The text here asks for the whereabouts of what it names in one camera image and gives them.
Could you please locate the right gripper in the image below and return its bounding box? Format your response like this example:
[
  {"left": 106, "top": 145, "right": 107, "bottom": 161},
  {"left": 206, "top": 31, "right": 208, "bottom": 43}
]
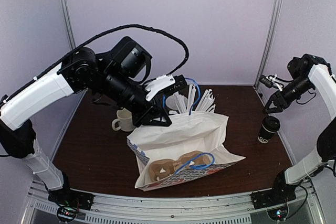
[{"left": 262, "top": 75, "right": 314, "bottom": 114}]

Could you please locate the black paper coffee cup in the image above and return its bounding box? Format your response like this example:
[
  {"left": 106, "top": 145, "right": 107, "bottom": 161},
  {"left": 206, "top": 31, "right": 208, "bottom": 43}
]
[{"left": 257, "top": 116, "right": 280, "bottom": 144}]

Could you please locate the checkered paper takeout bag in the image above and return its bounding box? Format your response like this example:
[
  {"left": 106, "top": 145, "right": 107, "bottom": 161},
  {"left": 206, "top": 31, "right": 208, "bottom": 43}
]
[{"left": 127, "top": 112, "right": 244, "bottom": 191}]

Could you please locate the brown pulp cup carrier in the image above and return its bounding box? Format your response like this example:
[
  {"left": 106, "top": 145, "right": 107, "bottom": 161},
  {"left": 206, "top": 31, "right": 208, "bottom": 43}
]
[{"left": 148, "top": 151, "right": 214, "bottom": 182}]

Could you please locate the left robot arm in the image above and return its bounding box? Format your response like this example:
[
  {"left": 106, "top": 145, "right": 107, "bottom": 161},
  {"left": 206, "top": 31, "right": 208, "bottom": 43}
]
[{"left": 1, "top": 36, "right": 187, "bottom": 205}]

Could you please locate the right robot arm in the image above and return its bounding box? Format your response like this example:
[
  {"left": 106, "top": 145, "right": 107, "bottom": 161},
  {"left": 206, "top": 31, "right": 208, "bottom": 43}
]
[{"left": 259, "top": 54, "right": 335, "bottom": 204}]

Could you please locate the white ceramic bowl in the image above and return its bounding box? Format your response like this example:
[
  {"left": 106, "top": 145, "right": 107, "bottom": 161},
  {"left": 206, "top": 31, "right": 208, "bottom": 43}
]
[{"left": 165, "top": 94, "right": 188, "bottom": 113}]

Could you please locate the cream ribbed ceramic mug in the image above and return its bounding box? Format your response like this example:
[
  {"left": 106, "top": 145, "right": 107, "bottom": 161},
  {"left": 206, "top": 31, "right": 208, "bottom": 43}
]
[{"left": 111, "top": 108, "right": 135, "bottom": 132}]

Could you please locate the white cup of straws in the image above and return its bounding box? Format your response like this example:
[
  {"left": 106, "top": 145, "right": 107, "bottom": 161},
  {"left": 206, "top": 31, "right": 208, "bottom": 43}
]
[{"left": 167, "top": 83, "right": 216, "bottom": 115}]

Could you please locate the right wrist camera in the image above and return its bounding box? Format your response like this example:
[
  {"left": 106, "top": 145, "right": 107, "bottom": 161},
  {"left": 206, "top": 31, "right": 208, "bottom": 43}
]
[{"left": 287, "top": 56, "right": 309, "bottom": 79}]

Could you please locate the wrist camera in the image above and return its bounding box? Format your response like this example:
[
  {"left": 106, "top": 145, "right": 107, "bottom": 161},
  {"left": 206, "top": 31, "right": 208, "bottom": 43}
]
[
  {"left": 287, "top": 56, "right": 309, "bottom": 79},
  {"left": 110, "top": 36, "right": 152, "bottom": 82}
]

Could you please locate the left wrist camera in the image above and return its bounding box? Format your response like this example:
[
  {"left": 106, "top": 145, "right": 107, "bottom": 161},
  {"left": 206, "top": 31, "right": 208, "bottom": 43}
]
[{"left": 110, "top": 36, "right": 152, "bottom": 82}]

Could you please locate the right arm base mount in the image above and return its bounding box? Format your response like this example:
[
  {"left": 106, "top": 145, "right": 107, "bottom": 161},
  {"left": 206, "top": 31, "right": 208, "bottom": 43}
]
[{"left": 250, "top": 189, "right": 296, "bottom": 222}]

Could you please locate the right aluminium corner post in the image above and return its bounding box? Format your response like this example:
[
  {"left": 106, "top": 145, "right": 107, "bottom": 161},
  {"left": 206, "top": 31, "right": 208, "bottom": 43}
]
[{"left": 253, "top": 0, "right": 283, "bottom": 90}]

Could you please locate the aluminium front rail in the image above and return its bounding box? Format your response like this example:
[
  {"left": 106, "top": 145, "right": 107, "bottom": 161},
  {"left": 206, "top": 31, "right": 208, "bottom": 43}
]
[{"left": 25, "top": 179, "right": 322, "bottom": 224}]

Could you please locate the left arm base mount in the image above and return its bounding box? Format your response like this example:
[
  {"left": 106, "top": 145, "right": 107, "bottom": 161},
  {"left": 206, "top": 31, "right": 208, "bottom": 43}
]
[{"left": 47, "top": 189, "right": 94, "bottom": 222}]

